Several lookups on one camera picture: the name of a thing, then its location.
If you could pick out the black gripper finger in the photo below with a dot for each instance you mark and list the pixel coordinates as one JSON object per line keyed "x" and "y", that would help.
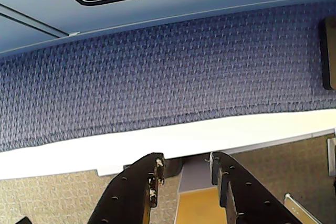
{"x": 131, "y": 190}
{"x": 249, "y": 197}

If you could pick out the blue toy kitchen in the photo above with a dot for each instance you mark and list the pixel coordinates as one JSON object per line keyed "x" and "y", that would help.
{"x": 183, "y": 6}

